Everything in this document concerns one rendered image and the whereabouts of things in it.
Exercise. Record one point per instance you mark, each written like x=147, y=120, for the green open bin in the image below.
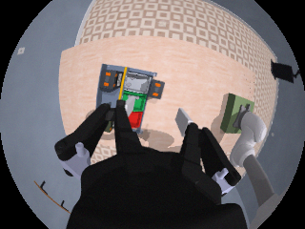
x=139, y=103

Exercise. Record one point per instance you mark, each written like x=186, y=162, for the red open bin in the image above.
x=135, y=118

